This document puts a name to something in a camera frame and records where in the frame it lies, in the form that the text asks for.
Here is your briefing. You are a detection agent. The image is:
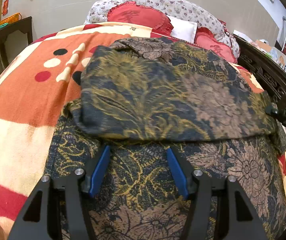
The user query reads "left red heart pillow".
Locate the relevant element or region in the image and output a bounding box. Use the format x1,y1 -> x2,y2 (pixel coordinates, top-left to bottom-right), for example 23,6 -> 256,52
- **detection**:
107,1 -> 174,35

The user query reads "orange red patchwork blanket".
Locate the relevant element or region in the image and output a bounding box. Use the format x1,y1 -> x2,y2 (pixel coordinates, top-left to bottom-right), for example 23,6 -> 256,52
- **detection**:
0,22 -> 264,239

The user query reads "red heart pillow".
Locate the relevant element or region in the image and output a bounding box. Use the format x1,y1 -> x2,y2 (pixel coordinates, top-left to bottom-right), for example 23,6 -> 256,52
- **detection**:
194,27 -> 237,63
107,1 -> 174,35

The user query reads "floral padded headboard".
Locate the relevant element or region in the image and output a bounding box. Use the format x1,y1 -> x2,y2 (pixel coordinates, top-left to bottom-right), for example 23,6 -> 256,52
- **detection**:
84,0 -> 240,58

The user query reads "white square pillow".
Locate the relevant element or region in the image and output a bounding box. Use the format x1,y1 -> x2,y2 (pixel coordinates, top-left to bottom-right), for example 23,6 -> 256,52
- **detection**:
168,16 -> 198,43

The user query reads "orange basket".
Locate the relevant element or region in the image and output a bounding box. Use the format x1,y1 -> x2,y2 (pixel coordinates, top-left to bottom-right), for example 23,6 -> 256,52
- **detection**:
0,12 -> 23,26

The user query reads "dark floral patterned garment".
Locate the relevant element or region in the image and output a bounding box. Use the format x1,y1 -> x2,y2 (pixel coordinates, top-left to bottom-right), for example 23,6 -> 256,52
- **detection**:
45,38 -> 286,239

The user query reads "right red heart pillow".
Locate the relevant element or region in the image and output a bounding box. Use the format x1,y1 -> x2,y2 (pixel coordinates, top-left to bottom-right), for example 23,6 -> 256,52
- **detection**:
194,27 -> 237,63

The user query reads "dark carved wooden cabinet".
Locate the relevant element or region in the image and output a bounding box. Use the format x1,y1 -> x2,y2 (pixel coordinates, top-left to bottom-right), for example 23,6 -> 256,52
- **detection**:
235,36 -> 286,109

